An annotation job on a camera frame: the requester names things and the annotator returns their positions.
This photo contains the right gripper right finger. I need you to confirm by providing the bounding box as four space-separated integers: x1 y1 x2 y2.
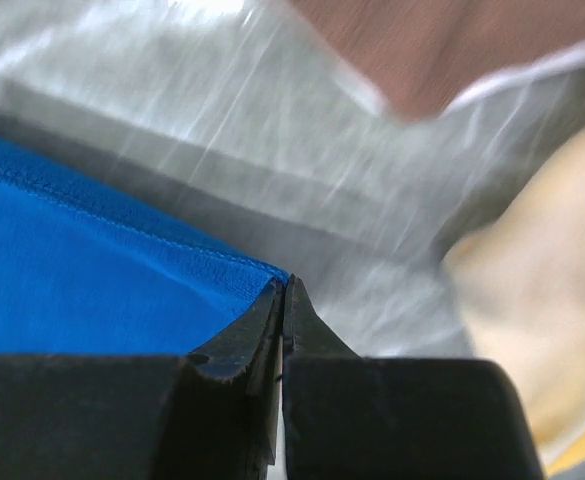
282 277 544 479

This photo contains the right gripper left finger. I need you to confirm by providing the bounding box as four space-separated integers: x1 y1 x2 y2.
0 281 283 479

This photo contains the blue towel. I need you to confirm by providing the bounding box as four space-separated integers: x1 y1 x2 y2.
0 138 288 355

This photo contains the yellow cream towel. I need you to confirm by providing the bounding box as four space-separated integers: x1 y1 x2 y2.
443 128 585 475

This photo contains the brown orange towel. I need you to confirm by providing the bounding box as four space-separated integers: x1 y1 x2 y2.
290 0 585 121

